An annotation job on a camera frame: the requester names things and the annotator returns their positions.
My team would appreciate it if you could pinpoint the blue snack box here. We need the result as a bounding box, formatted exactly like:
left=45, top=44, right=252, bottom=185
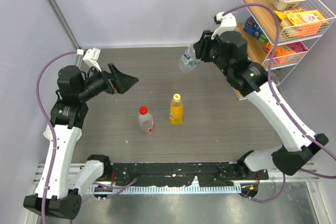
left=243, top=16, right=267, bottom=42

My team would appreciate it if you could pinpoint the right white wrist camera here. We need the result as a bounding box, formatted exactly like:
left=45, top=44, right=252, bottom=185
left=211, top=12, right=237, bottom=39

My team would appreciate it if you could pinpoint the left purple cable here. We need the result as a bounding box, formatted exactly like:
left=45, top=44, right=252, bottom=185
left=36, top=50, right=79, bottom=219

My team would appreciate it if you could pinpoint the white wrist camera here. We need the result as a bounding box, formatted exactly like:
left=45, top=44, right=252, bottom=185
left=211, top=12, right=237, bottom=39
left=83, top=48, right=102, bottom=72

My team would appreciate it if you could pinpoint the red cap clear bottle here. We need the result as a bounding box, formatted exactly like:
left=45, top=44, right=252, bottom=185
left=138, top=106, right=154, bottom=134

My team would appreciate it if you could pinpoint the orange red snack pack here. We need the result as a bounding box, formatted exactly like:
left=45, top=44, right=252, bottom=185
left=272, top=41, right=308, bottom=67

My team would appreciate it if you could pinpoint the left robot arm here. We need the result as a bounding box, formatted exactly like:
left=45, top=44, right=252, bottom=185
left=23, top=63, right=139, bottom=220

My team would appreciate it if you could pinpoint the white wire shelf rack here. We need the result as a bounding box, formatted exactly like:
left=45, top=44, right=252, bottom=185
left=234, top=0, right=335, bottom=86

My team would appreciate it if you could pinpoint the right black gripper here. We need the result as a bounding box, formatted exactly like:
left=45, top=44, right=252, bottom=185
left=193, top=30, right=232, bottom=77

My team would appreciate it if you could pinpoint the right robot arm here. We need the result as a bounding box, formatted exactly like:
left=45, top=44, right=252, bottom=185
left=193, top=30, right=329, bottom=179

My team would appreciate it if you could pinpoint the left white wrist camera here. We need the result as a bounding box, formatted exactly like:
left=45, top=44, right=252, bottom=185
left=83, top=48, right=102, bottom=72

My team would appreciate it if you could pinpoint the white slotted cable duct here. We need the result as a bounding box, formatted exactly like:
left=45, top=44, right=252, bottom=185
left=88, top=184, right=242, bottom=195

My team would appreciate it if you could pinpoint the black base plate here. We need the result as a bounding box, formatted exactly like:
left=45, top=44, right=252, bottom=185
left=110, top=162, right=269, bottom=187

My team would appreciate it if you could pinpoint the orange yellow snack box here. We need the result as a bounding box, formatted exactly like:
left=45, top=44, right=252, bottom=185
left=275, top=7, right=329, bottom=38

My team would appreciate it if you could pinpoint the yellow juice bottle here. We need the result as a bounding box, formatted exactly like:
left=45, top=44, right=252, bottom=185
left=169, top=93, right=184, bottom=125

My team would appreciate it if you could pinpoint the white crumpled cloth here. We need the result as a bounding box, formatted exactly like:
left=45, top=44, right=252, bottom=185
left=43, top=125, right=54, bottom=141

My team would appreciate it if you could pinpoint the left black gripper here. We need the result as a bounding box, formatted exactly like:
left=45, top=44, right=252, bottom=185
left=78, top=63, right=138, bottom=101

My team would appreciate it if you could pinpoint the clear Pocari water bottle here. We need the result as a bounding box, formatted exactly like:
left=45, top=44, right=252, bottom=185
left=178, top=44, right=201, bottom=73

